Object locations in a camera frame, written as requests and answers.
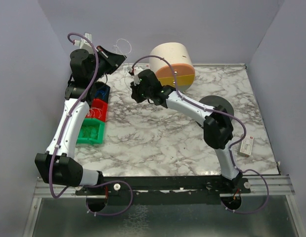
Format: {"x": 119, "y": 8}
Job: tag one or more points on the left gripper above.
{"x": 103, "y": 58}

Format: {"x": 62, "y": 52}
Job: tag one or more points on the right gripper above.
{"x": 137, "y": 92}

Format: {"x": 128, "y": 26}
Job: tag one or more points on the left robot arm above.
{"x": 57, "y": 165}

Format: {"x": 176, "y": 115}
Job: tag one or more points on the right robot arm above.
{"x": 217, "y": 126}

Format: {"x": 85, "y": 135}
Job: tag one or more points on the white flat packet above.
{"x": 126, "y": 68}

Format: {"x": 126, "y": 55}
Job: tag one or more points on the cream cylindrical drawer cabinet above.
{"x": 172, "y": 65}

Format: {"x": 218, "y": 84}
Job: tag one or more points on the red storage bin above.
{"x": 98, "y": 110}

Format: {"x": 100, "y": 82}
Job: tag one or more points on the green storage bin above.
{"x": 91, "y": 132}

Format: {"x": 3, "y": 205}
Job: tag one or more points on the small white cardboard box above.
{"x": 246, "y": 146}

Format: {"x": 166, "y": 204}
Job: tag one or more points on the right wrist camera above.
{"x": 134, "y": 73}

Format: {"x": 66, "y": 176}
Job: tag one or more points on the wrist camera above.
{"x": 83, "y": 44}
{"x": 134, "y": 73}

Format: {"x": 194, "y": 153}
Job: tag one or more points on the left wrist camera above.
{"x": 83, "y": 44}

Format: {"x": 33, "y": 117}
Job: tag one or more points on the black cable spool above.
{"x": 215, "y": 101}

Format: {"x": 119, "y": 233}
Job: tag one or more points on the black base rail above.
{"x": 165, "y": 190}

